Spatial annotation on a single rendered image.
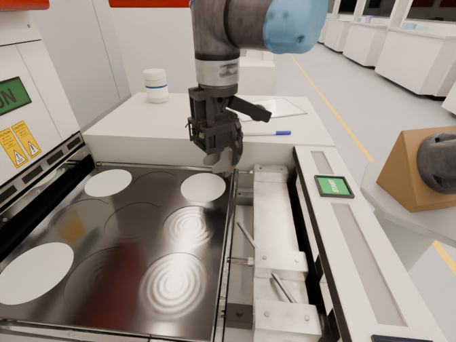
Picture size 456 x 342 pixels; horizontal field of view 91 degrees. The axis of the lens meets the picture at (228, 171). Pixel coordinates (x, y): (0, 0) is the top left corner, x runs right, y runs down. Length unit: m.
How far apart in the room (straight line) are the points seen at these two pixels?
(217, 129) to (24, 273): 0.37
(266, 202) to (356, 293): 0.25
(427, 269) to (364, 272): 1.48
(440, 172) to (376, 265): 0.37
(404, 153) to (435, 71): 4.25
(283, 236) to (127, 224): 0.29
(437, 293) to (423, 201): 1.09
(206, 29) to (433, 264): 1.77
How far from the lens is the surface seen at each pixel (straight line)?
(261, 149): 0.56
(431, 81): 4.96
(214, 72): 0.39
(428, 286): 1.75
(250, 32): 0.33
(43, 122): 0.61
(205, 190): 0.50
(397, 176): 0.72
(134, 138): 0.61
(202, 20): 0.38
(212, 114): 0.42
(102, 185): 0.58
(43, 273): 0.47
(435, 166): 0.68
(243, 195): 0.56
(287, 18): 0.31
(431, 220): 0.72
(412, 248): 0.83
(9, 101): 0.56
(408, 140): 0.70
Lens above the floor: 1.22
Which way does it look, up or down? 36 degrees down
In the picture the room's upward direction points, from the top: straight up
